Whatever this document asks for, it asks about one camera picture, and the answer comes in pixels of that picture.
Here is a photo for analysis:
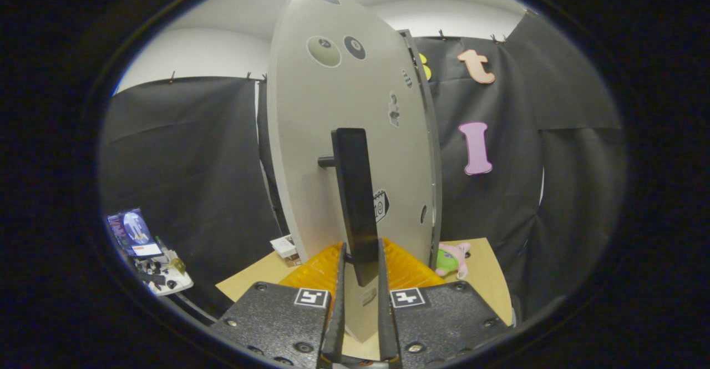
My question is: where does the light grey shoe cabinet door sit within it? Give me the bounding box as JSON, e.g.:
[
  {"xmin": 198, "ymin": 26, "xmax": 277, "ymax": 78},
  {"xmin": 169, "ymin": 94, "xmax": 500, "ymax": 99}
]
[{"xmin": 266, "ymin": 0, "xmax": 436, "ymax": 343}]

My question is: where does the black backdrop cloth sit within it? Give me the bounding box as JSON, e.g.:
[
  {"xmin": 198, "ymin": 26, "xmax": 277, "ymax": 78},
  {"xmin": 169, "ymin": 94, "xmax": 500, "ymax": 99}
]
[{"xmin": 100, "ymin": 11, "xmax": 625, "ymax": 325}]

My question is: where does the lit display screen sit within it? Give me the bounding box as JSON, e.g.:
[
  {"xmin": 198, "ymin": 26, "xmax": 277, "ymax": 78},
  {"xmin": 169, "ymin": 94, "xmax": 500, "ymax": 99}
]
[{"xmin": 106, "ymin": 208, "xmax": 163, "ymax": 259}]

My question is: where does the cluttered white side table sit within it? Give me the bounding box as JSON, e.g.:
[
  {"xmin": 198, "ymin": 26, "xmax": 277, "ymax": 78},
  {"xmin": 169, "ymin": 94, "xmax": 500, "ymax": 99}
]
[{"xmin": 133, "ymin": 236, "xmax": 195, "ymax": 297}]

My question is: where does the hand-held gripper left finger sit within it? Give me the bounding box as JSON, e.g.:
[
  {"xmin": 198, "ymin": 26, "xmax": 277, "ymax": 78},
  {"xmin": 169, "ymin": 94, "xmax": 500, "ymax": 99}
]
[{"xmin": 210, "ymin": 241, "xmax": 347, "ymax": 369}]

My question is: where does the black cabinet door handle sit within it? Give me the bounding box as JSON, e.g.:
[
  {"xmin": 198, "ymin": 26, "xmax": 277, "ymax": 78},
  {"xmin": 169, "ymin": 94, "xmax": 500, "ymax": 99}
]
[{"xmin": 318, "ymin": 128, "xmax": 381, "ymax": 287}]

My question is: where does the pink and green plush toy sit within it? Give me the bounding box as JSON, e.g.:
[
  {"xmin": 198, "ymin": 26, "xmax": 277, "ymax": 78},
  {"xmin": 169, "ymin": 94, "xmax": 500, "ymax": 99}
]
[{"xmin": 434, "ymin": 241, "xmax": 472, "ymax": 280}]

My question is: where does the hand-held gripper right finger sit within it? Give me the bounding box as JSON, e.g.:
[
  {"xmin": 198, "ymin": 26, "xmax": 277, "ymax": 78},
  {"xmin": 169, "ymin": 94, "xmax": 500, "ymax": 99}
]
[{"xmin": 377, "ymin": 239, "xmax": 511, "ymax": 369}]

